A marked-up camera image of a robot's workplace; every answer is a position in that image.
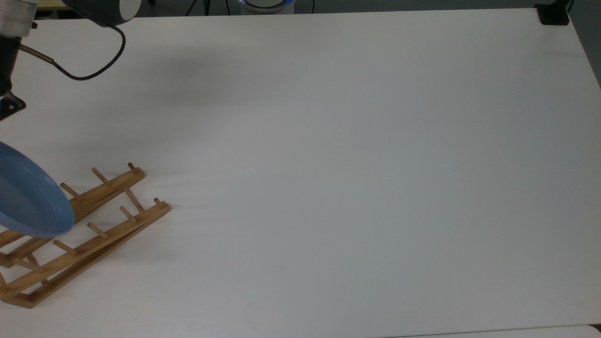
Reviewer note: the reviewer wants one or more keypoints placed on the yellow board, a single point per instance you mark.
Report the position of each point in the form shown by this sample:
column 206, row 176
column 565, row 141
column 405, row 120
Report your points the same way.
column 50, row 3

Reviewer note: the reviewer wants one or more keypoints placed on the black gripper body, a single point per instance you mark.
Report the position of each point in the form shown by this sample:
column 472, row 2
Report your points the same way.
column 6, row 63

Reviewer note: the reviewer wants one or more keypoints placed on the dark robot arm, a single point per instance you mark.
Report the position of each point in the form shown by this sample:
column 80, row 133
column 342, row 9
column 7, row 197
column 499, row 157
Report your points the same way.
column 105, row 9

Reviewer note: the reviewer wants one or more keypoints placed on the wooden plate rack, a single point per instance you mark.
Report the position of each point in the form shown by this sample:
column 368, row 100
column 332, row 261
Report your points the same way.
column 94, row 244

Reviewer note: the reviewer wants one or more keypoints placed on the black corner table clamp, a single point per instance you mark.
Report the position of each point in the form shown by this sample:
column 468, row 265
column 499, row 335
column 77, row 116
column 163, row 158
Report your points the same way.
column 553, row 14

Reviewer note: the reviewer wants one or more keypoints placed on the blue round plate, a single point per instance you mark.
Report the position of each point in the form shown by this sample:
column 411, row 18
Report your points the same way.
column 28, row 197

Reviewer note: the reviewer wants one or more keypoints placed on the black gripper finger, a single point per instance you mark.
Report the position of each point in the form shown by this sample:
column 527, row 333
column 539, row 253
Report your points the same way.
column 10, row 105

